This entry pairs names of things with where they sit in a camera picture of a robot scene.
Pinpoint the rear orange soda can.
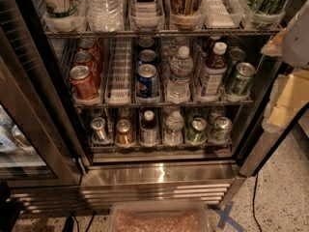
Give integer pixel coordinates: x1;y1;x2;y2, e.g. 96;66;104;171
78;38;102;73

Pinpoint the white green carton top left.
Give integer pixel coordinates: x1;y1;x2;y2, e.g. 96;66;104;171
36;0;85;19

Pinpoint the green can bottom right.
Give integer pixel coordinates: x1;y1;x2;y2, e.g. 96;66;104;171
210;117;232;144

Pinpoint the empty white tray top shelf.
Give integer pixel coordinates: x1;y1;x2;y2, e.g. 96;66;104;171
201;0;244;29

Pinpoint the clear water bottle shelf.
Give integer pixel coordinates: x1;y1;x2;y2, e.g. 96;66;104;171
163;110;184;146
166;45;193;103

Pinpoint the front blue Pepsi can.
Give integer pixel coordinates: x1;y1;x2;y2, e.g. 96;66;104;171
136;64;159;99

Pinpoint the rear green soda can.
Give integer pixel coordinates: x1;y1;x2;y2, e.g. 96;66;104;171
222;47;246;84

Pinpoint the green soda can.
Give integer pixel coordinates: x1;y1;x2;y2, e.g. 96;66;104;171
225;62;255;96
222;47;246;84

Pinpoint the copper can bottom shelf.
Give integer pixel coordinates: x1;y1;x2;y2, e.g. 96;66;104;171
116;119;133;145

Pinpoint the clear water bottle middle shelf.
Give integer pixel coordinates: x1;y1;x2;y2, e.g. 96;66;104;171
166;45;193;103

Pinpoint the orange soda can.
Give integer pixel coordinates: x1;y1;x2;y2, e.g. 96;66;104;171
70;65;98;101
73;50;100;87
78;38;102;73

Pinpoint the clear water bottle bottom shelf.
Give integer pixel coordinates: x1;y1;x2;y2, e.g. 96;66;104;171
163;110;184;146

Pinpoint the empty white tray shelf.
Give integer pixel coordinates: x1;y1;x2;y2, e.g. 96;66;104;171
104;39;131;105
201;0;244;29

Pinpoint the clear plastic bin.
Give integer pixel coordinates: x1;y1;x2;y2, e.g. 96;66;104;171
108;199;210;232

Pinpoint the brown patterned can top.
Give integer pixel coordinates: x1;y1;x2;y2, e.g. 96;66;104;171
170;0;203;30

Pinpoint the black cable right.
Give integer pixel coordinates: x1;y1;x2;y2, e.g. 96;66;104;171
251;174;264;232

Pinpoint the stainless fridge body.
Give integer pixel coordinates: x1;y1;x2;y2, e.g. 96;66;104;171
6;0;309;215

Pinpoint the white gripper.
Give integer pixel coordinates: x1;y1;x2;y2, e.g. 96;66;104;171
261;29;309;132

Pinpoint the white labelled bottle top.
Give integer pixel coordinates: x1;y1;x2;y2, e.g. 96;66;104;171
130;0;164;30

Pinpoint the silver can bottom shelf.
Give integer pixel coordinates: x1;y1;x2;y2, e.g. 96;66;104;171
91;117;108;141

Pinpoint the blue tape cross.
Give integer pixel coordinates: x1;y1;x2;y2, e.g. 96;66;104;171
211;201;244;232

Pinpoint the empty white tray middle shelf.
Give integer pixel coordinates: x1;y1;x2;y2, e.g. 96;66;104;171
104;39;131;105

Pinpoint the rear blue Pepsi can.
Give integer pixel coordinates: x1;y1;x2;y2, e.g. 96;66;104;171
137;49;157;66

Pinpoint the blue pepsi can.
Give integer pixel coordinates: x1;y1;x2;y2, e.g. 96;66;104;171
136;64;159;99
137;49;157;66

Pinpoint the large clear water bottle top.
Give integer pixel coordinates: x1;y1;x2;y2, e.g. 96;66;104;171
86;0;124;32

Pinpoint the front green soda can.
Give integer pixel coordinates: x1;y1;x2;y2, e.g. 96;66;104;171
225;62;255;96

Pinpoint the green can bottom left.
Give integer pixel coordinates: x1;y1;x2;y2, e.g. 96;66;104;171
186;117;207;145

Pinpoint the middle orange soda can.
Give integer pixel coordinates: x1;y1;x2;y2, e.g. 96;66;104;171
73;50;100;87

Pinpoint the front orange soda can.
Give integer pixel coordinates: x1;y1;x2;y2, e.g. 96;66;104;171
70;65;98;101

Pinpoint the glass fridge door left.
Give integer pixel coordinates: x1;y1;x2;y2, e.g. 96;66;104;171
0;0;83;189

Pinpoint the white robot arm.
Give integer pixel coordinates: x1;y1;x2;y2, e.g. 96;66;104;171
261;1;309;133

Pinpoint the brown iced tea bottle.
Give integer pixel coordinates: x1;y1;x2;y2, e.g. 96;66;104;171
198;42;227;97

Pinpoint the brown tea bottle bottom shelf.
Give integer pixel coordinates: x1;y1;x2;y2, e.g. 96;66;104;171
141;110;158;145

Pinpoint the green patterned can top right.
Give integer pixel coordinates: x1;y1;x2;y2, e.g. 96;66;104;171
241;0;287;29

